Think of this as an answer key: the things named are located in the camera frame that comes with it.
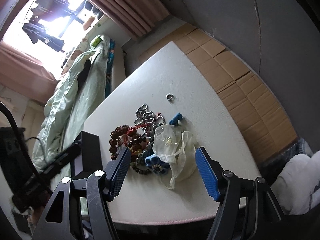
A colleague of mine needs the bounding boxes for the brown wooden bead bracelet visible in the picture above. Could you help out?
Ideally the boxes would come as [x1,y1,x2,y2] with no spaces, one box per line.
[108,124,148,161]

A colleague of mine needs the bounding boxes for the blue flower knotted bracelet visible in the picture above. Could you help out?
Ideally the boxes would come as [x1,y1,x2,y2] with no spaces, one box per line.
[144,112,184,175]

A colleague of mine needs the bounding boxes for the dark open jewelry box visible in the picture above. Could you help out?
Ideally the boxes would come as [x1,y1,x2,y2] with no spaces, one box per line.
[71,131,103,179]

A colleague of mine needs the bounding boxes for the person's left hand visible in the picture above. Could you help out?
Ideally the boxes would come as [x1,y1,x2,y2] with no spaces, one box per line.
[27,191,51,232]

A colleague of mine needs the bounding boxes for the flattened cardboard on floor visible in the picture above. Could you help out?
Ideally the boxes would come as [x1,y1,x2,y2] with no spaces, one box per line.
[138,23,298,165]

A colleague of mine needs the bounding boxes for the white cloth bundle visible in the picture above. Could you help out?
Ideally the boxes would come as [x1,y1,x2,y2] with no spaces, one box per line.
[271,152,320,215]

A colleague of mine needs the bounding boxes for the light green duvet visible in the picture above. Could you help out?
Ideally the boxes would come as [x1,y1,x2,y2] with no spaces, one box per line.
[32,51,95,171]

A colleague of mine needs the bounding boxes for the bed with green sheet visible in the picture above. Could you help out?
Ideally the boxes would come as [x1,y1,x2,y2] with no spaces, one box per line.
[47,35,118,164]

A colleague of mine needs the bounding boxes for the pink curtain left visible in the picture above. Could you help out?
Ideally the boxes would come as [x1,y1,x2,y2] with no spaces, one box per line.
[1,41,58,104]

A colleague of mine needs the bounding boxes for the pink curtain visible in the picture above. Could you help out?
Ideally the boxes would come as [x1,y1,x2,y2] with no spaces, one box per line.
[89,0,170,40]
[1,41,58,104]

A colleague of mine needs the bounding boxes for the pink curtain right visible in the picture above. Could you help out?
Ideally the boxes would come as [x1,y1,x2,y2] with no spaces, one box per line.
[89,0,170,40]

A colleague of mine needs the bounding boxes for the hanging dark clothes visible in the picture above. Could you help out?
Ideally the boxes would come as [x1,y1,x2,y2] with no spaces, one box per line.
[22,0,75,52]

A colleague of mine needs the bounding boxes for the dark mixed bead bracelet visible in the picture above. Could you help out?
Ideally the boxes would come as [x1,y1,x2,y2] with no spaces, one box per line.
[130,142,157,176]

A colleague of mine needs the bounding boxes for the silver ball chain necklace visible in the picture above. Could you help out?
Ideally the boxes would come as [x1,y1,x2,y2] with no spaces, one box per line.
[134,103,167,136]

